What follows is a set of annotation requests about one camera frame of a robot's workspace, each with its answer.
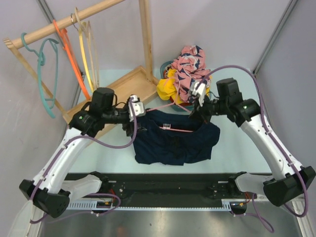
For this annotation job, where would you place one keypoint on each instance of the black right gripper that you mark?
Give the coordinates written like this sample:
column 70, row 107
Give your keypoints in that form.
column 199, row 110

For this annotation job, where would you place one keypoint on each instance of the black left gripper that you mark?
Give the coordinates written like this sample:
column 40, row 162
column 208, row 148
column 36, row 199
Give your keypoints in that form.
column 127, row 127

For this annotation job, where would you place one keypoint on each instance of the navy blue shorts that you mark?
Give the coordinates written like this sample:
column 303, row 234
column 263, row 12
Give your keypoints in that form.
column 173, row 139

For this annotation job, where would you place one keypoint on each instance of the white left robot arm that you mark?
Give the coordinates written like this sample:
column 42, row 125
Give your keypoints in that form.
column 46, row 190

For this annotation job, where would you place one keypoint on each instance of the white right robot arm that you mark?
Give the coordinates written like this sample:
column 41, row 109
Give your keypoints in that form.
column 289, row 178

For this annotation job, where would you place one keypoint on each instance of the teal hanger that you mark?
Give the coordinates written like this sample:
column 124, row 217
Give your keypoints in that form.
column 46, row 69

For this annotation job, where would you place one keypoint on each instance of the orange hanger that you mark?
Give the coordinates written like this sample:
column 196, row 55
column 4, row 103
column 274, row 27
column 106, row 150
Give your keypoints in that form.
column 71, row 56

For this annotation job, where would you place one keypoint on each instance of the beige wooden hanger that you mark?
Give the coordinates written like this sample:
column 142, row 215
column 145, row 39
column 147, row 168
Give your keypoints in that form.
column 93, row 46

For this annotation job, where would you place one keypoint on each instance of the yellow hanger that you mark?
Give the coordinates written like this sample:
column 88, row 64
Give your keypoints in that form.
column 84, row 31

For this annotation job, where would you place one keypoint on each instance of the wooden clothes rack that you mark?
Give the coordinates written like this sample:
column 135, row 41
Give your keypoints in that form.
column 140, row 80

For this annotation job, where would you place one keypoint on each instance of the pink patterned garment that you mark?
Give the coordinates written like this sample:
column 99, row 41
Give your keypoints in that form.
column 190, row 67

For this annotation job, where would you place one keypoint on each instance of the yellow garment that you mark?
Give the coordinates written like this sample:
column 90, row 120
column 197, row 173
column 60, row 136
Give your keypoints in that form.
column 168, row 89

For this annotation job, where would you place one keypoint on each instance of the teal laundry basket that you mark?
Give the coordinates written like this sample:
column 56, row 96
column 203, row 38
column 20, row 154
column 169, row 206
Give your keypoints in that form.
column 183, row 106

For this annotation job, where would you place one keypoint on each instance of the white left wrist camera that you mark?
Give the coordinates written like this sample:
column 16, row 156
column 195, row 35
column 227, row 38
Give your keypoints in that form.
column 136, row 108

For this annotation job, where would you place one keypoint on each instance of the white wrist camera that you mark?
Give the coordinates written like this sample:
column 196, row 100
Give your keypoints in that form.
column 198, row 92
column 136, row 108

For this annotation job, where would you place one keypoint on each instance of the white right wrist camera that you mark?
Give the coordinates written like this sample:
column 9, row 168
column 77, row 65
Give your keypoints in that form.
column 198, row 92

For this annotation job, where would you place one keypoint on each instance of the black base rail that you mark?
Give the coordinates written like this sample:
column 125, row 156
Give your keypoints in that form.
column 147, row 190

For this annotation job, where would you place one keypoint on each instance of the grey slotted cable duct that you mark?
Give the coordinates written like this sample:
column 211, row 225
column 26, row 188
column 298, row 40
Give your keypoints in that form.
column 102, row 205

